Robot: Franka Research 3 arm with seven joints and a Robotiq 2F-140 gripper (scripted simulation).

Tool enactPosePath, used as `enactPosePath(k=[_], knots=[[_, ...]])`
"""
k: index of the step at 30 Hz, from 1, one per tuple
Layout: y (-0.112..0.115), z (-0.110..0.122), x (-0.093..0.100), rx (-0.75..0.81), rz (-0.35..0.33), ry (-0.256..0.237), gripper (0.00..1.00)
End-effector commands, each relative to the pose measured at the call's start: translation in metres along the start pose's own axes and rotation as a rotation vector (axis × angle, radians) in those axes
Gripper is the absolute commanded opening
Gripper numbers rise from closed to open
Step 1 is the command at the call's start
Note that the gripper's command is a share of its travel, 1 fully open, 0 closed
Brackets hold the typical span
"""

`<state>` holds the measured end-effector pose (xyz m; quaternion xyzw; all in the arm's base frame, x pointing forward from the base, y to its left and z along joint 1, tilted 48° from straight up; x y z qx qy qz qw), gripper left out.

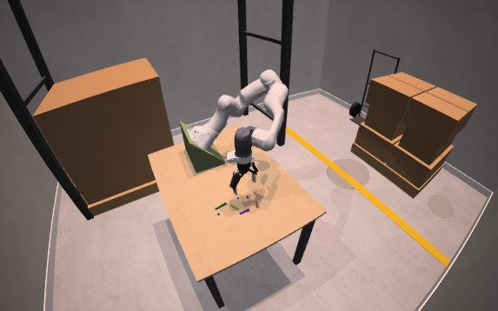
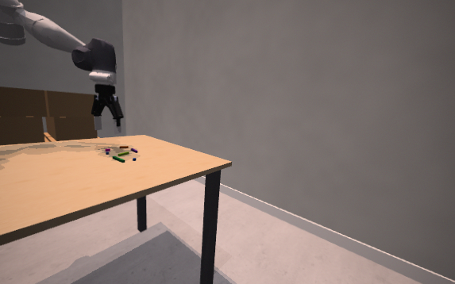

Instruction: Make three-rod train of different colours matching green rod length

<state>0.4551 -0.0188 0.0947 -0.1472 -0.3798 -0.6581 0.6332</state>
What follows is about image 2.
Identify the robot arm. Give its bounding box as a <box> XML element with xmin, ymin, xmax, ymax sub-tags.
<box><xmin>0</xmin><ymin>0</ymin><xmax>117</xmax><ymax>86</ymax></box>

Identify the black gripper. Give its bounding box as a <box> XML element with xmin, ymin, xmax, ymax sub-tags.
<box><xmin>91</xmin><ymin>84</ymin><xmax>124</xmax><ymax>134</ymax></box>

